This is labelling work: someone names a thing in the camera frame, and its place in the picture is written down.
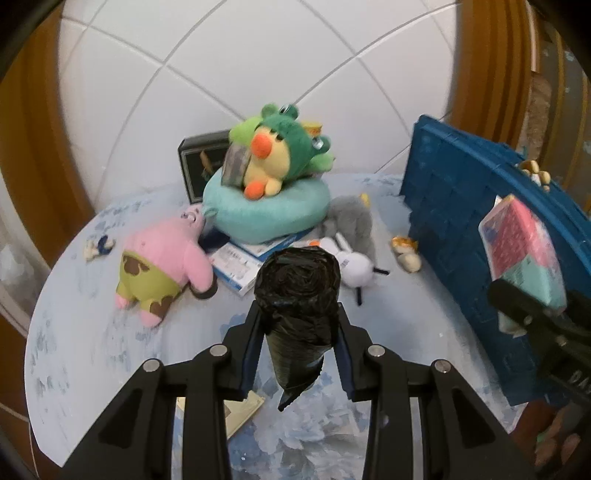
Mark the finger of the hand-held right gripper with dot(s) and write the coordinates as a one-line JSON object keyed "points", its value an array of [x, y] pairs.
{"points": [[517, 302]]}

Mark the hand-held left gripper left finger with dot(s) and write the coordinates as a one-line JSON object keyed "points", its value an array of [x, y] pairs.
{"points": [[249, 369]]}

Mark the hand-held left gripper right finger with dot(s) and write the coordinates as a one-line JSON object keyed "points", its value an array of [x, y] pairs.
{"points": [[346, 374]]}

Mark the pastel tissue pack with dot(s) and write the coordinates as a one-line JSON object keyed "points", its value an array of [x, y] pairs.
{"points": [[517, 244]]}

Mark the black garbage bag roll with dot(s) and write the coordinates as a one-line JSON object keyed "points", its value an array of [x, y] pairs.
{"points": [[295, 314]]}

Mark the blue plastic crate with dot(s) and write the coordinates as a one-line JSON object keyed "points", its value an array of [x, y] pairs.
{"points": [[443, 207]]}

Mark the beige flat box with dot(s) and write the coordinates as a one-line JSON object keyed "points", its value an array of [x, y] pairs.
{"points": [[244, 408]]}

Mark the white and blue box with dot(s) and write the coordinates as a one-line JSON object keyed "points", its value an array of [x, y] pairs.
{"points": [[235, 267]]}

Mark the white snowman plush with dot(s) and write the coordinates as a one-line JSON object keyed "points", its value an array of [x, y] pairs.
{"points": [[358, 267]]}

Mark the small tiger plush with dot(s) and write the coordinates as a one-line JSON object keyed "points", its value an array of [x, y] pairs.
{"points": [[408, 261]]}

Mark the large blue flat box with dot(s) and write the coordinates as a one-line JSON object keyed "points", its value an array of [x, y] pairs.
{"points": [[277, 244]]}

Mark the pink star plush green shorts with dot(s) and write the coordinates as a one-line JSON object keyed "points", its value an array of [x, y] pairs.
{"points": [[161, 254]]}

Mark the grey furry plush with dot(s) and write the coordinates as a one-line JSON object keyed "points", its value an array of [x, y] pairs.
{"points": [[351, 221]]}

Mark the teal plush cushion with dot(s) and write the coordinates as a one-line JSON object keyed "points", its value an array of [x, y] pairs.
{"points": [[258, 217]]}

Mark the shiny printed flat box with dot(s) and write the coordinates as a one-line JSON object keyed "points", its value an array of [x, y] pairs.
{"points": [[236, 166]]}

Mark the yellow duck plush green hood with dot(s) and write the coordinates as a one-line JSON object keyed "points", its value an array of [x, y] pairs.
{"points": [[272, 157]]}

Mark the black box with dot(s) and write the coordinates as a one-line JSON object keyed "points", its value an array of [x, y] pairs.
{"points": [[196, 161]]}

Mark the wooden slat partition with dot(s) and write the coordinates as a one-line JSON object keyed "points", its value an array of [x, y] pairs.
{"points": [[568, 92]]}

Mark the wooden frame post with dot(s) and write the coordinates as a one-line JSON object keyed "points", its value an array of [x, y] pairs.
{"points": [[494, 69], [32, 138]]}

